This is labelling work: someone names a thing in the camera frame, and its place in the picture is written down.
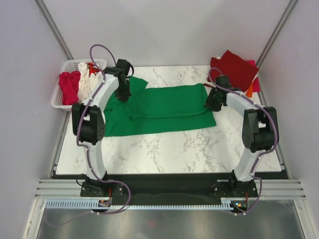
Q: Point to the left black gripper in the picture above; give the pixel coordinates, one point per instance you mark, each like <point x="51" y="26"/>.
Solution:
<point x="125" y="96"/>

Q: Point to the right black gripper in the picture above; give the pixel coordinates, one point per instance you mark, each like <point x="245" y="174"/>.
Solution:
<point x="215" y="107"/>

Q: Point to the green t-shirt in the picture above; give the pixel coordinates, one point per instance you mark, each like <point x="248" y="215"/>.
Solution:
<point x="157" y="110"/>

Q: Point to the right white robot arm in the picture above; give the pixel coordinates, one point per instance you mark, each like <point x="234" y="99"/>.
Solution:
<point x="260" y="134"/>

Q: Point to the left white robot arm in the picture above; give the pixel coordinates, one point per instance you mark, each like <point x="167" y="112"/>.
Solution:
<point x="88" y="120"/>

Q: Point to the folded orange t-shirt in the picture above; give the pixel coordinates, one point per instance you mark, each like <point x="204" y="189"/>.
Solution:
<point x="249" y="92"/>

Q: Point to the folded dark red t-shirt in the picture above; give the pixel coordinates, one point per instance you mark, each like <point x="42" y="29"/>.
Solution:
<point x="241" y="72"/>

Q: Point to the crumpled white t-shirt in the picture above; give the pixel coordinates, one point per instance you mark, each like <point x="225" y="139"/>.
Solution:
<point x="87" y="83"/>

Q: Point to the crumpled red t-shirt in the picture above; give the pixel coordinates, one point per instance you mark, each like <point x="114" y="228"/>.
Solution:
<point x="93" y="69"/>

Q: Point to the folded pink t-shirt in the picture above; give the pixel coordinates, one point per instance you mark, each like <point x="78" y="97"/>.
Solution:
<point x="256" y="84"/>

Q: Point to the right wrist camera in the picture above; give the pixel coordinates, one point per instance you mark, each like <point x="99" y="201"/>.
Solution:
<point x="223" y="83"/>

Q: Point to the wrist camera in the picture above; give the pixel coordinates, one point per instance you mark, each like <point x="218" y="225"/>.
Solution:
<point x="126" y="66"/>
<point x="223" y="83"/>

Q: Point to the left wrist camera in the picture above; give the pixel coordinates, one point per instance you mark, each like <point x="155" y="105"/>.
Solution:
<point x="126" y="66"/>

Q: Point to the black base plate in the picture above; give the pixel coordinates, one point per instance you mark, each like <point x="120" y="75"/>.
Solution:
<point x="169" y="188"/>

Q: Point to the white slotted cable duct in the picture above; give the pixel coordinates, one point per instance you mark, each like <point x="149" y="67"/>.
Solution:
<point x="99" y="204"/>

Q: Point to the left aluminium corner post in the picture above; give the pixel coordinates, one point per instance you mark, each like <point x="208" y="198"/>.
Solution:
<point x="53" y="28"/>

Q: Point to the aluminium corner post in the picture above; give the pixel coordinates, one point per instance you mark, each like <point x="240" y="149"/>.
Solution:
<point x="277" y="30"/>
<point x="53" y="28"/>

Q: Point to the right aluminium corner post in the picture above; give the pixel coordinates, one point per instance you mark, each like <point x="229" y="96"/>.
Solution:
<point x="277" y="30"/>

